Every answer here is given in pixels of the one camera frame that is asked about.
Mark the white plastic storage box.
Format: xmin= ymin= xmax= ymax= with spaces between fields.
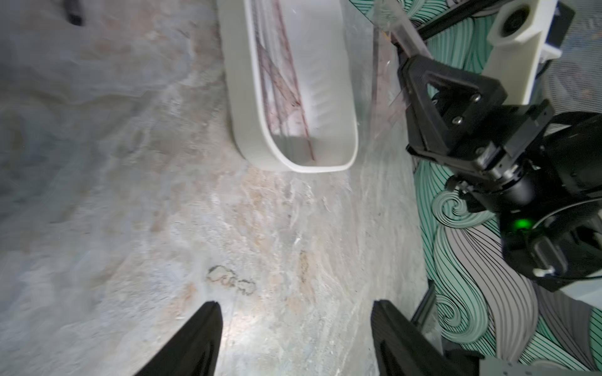
xmin=217 ymin=0 xmax=359 ymax=174

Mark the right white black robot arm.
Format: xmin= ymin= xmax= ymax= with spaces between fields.
xmin=398 ymin=56 xmax=601 ymax=307

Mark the black tripod headphone stand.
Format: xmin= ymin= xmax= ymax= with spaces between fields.
xmin=62 ymin=0 xmax=85 ymax=27

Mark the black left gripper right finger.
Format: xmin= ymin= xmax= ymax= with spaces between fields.
xmin=371 ymin=300 xmax=465 ymax=376

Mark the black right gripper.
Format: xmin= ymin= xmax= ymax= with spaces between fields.
xmin=398 ymin=55 xmax=554 ymax=197

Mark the long pink ruler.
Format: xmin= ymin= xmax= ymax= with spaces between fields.
xmin=269 ymin=1 xmax=314 ymax=162

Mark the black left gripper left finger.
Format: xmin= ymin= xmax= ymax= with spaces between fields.
xmin=136 ymin=302 xmax=223 ymax=376

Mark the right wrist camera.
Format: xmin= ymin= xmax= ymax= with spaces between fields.
xmin=481 ymin=0 xmax=575 ymax=105

